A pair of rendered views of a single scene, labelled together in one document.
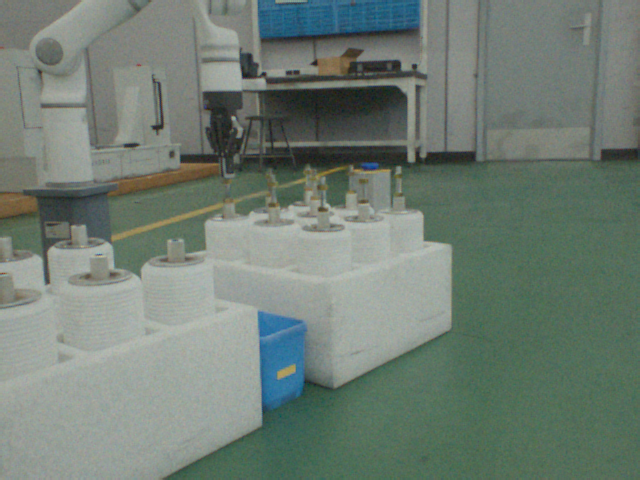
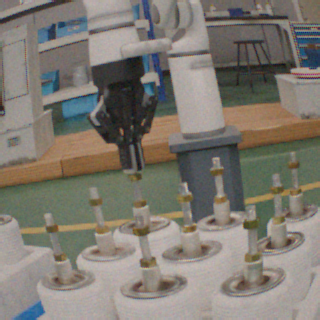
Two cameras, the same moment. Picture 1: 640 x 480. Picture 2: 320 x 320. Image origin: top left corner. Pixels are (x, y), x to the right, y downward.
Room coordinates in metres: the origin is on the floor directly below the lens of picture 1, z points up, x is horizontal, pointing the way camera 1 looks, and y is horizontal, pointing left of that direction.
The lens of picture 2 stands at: (1.12, -0.70, 0.51)
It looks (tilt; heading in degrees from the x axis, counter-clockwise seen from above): 10 degrees down; 75
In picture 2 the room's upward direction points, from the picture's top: 10 degrees counter-clockwise
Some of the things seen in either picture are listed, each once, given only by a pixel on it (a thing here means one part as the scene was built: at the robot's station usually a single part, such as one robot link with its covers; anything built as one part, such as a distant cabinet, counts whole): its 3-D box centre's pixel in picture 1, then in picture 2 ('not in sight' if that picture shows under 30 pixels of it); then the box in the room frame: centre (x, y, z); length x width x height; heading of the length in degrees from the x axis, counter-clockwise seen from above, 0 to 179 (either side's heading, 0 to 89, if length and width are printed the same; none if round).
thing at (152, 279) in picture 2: (363, 212); (151, 277); (1.26, -0.08, 0.26); 0.02 x 0.02 x 0.03
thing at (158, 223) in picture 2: (229, 218); (144, 226); (1.32, 0.18, 0.25); 0.08 x 0.08 x 0.01
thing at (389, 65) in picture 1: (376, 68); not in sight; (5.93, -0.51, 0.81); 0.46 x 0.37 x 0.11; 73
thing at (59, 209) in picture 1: (78, 250); (214, 204); (1.56, 0.56, 0.15); 0.15 x 0.15 x 0.30; 73
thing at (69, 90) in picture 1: (60, 73); (183, 25); (1.56, 0.56, 0.54); 0.09 x 0.09 x 0.17; 4
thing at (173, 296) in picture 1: (180, 324); not in sight; (0.93, 0.20, 0.16); 0.10 x 0.10 x 0.18
